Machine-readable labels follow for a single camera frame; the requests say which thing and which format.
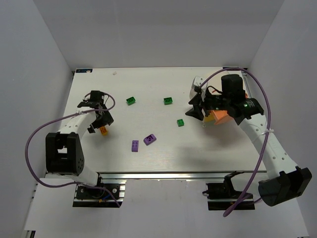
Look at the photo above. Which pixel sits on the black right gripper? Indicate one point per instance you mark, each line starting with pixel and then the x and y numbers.
pixel 201 103

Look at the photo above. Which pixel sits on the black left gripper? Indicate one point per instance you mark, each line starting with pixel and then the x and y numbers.
pixel 104 119

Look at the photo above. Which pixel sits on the orange small lego brick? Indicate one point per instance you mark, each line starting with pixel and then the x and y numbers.
pixel 103 131

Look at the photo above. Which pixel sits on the yellow orange drawer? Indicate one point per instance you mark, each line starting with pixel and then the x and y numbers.
pixel 208 118

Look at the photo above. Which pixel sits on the salmon orange top drawer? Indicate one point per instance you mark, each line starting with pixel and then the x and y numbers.
pixel 220 117

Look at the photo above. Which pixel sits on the green lego brick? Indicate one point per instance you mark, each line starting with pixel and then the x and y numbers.
pixel 168 101
pixel 130 101
pixel 180 122

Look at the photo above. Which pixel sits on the purple sloped lego brick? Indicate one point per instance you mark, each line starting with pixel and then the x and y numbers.
pixel 149 139

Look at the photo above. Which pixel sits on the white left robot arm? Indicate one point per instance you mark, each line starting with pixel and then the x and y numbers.
pixel 64 153

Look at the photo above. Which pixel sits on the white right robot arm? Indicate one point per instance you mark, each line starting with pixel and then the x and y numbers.
pixel 285 179

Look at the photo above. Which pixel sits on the blue label sticker left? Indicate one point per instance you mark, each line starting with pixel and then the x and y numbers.
pixel 85 70

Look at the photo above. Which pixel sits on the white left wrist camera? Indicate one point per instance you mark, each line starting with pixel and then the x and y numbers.
pixel 85 103

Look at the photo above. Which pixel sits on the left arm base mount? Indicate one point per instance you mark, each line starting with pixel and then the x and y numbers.
pixel 95 198

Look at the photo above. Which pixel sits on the aluminium table front rail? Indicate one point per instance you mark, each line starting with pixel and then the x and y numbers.
pixel 168 175

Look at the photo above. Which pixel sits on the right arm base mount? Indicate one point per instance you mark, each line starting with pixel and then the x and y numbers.
pixel 220 191

